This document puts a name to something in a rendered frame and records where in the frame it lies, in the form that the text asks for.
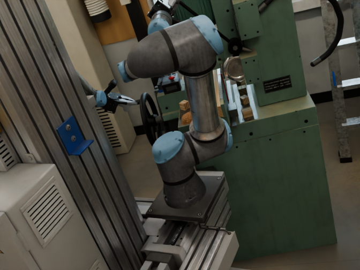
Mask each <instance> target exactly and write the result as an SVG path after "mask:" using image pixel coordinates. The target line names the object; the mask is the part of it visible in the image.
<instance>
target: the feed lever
mask: <svg viewBox="0 0 360 270"><path fill-rule="evenodd" d="M179 4H180V5H181V6H182V7H183V8H185V9H186V10H188V11H189V12H190V13H191V14H193V15H194V16H195V17H196V16H199V15H198V14H197V13H195V12H194V11H193V10H192V9H191V8H189V7H188V6H187V5H186V4H184V3H183V2H182V1H180V3H179ZM217 31H218V30H217ZM218 33H219V36H220V37H221V38H223V39H224V40H225V41H227V42H228V43H227V46H228V51H229V52H230V53H231V54H233V55H237V54H239V53H240V52H241V51H242V50H243V51H247V52H252V51H253V50H252V49H250V48H247V47H243V46H242V42H241V40H240V39H239V38H237V37H233V38H231V39H228V38H227V37H226V36H224V35H223V34H222V33H221V32H219V31H218Z"/></svg>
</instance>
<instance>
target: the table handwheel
mask: <svg viewBox="0 0 360 270"><path fill-rule="evenodd" d="M146 100H147V101H148V103H149V105H150V107H151V110H152V113H153V115H150V113H149V111H148V109H147V106H146ZM140 113H141V119H142V124H143V126H144V130H145V133H146V136H147V139H148V141H149V143H150V144H151V146H153V144H154V143H155V141H156V135H155V126H156V130H157V138H159V137H161V136H162V127H161V123H162V120H161V116H160V115H159V114H158V111H157V108H156V105H155V103H154V101H153V99H152V97H151V96H150V95H149V94H148V93H142V95H141V97H140ZM150 128H151V129H150ZM151 130H152V131H151Z"/></svg>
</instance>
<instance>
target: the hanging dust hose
mask: <svg viewBox="0 0 360 270"><path fill-rule="evenodd" d="M84 3H85V5H86V7H87V9H88V12H89V14H90V17H91V20H92V22H93V23H94V24H96V23H100V22H103V21H105V20H108V19H110V18H111V17H112V15H111V12H110V10H109V8H108V5H107V3H106V1H105V0H84Z"/></svg>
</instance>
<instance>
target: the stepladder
mask: <svg viewBox="0 0 360 270"><path fill-rule="evenodd" d="M337 1H338V3H339V5H340V4H344V3H349V2H350V9H351V17H352V25H353V29H354V37H351V38H348V39H343V40H340V42H339V44H338V45H337V46H336V48H335V49H334V51H333V52H332V54H331V55H330V56H329V57H328V58H327V59H328V67H329V75H330V80H331V88H332V97H333V104H334V113H335V121H336V129H337V138H338V142H339V151H338V154H339V156H340V163H347V162H352V157H351V154H350V146H349V137H348V129H351V128H358V127H360V117H354V118H347V119H346V110H345V105H344V96H343V91H345V90H349V89H354V88H360V78H355V79H349V80H344V81H342V78H341V69H340V60H339V51H338V50H340V49H344V48H350V47H355V46H356V52H357V59H358V67H359V75H360V0H337ZM320 5H321V12H322V21H323V26H324V34H325V42H326V50H327V49H328V48H329V47H330V45H331V43H332V42H333V40H334V38H335V36H336V28H335V19H334V10H333V6H332V4H331V3H330V2H329V1H328V0H320Z"/></svg>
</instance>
